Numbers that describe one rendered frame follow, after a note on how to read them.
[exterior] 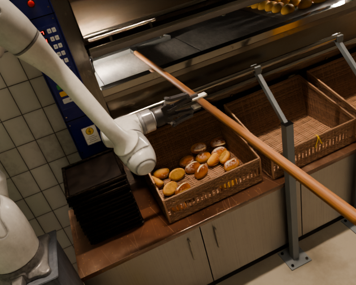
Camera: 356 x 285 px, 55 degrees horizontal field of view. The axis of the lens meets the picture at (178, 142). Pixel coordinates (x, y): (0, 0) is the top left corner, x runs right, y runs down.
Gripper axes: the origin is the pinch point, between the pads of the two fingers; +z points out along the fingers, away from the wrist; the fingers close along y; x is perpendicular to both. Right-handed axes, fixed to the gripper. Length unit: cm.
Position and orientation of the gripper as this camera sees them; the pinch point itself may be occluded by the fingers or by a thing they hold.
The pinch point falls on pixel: (199, 100)
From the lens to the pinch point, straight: 139.3
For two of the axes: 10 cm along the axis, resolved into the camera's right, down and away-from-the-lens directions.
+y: 2.2, 8.2, 5.3
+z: 9.0, -3.8, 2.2
